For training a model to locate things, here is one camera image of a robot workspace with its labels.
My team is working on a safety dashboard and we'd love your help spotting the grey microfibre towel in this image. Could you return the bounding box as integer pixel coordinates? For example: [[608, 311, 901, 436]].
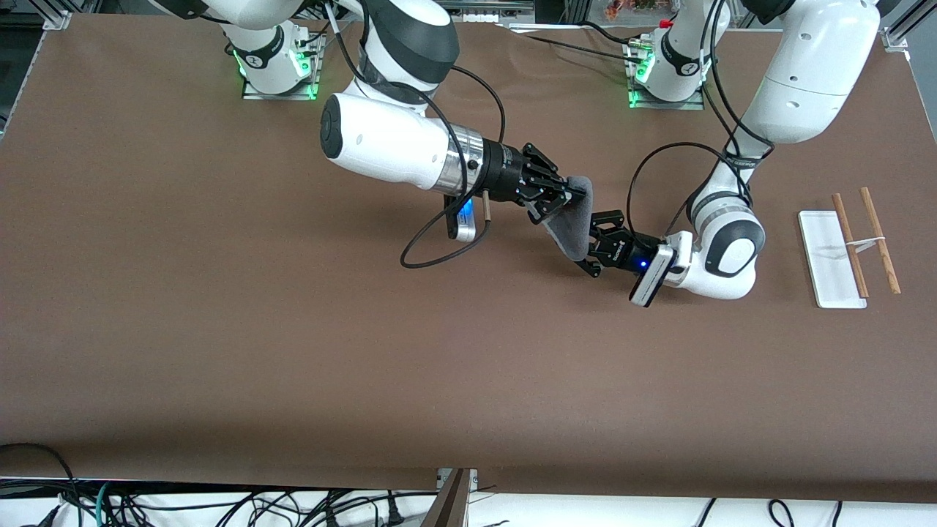
[[543, 174, 596, 264]]

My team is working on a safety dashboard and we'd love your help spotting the brown table cover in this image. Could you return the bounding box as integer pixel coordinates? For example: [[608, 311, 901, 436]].
[[0, 13, 937, 504]]

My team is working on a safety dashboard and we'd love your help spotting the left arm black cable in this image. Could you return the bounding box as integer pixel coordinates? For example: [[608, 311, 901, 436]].
[[626, 0, 778, 244]]

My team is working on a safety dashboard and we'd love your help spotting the long black table cable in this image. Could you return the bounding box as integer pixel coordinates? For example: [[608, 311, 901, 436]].
[[501, 26, 646, 65]]

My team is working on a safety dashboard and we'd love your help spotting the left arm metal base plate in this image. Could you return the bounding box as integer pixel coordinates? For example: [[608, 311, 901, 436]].
[[627, 38, 706, 111]]

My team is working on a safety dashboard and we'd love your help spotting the short black table cable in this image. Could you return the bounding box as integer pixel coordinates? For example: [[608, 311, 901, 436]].
[[580, 20, 646, 46]]

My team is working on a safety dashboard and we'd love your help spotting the white rack base plate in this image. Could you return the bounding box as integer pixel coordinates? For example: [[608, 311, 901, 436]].
[[798, 211, 868, 310]]

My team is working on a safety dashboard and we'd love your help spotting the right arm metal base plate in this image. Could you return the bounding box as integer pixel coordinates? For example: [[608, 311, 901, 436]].
[[241, 31, 324, 102]]

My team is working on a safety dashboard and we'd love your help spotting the brown wooden post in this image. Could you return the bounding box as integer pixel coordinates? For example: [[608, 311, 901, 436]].
[[421, 468, 471, 527]]

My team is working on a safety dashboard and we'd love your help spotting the aluminium frame post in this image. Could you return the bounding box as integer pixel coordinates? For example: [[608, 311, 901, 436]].
[[881, 0, 926, 52]]

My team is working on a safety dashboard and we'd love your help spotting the black floor cable loop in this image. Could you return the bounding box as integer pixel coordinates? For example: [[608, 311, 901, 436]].
[[0, 442, 83, 527]]

